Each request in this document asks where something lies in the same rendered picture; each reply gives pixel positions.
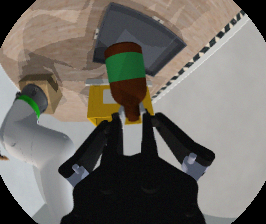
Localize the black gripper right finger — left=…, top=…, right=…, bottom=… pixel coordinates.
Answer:
left=139, top=102, right=215, bottom=194

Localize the yellow crate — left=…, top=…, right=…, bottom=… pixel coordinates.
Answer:
left=87, top=85, right=154, bottom=126

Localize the brown bottle with green label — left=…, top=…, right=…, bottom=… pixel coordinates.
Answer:
left=104, top=42, right=147, bottom=122

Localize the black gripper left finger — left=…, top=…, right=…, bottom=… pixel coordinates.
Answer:
left=58, top=105, right=126, bottom=195

